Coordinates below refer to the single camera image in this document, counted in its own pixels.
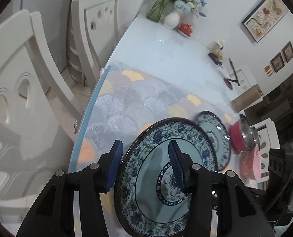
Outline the white dining chair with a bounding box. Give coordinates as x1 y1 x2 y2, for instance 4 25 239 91
234 65 258 90
67 0 128 86
249 118 280 178
0 8 94 228

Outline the dark shelf unit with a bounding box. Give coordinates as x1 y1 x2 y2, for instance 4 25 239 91
256 83 293 151

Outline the black phone stand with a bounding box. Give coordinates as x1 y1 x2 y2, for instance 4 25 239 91
224 58 241 90

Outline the fan-patterned table mat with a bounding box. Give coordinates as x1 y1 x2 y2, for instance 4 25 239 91
70 60 236 237

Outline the small framed wall picture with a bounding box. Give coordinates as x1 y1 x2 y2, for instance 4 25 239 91
281 41 293 63
270 53 285 73

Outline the pink bowl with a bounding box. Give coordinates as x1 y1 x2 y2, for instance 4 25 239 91
240 145 262 181

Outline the red tea set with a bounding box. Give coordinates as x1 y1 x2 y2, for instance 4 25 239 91
178 22 195 37

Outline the red bowl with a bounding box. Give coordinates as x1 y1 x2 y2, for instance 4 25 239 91
229 118 257 153

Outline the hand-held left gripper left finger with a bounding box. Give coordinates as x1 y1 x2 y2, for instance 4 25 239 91
16 139 124 237

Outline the white ceramic vase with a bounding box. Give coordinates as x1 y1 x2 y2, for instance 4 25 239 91
163 9 181 29

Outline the large framed wall picture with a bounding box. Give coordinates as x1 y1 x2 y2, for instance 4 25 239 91
242 0 290 43

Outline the small ornament on black base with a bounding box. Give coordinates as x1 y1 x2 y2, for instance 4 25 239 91
208 39 225 66

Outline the tan insulated tumbler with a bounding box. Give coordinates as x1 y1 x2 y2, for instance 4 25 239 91
231 84 263 113

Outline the large blue floral plate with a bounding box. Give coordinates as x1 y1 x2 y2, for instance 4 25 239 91
113 118 219 237

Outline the small blue floral plate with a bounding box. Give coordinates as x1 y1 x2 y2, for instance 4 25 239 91
194 111 232 172

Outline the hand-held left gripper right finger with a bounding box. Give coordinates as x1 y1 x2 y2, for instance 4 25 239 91
168 140 271 237

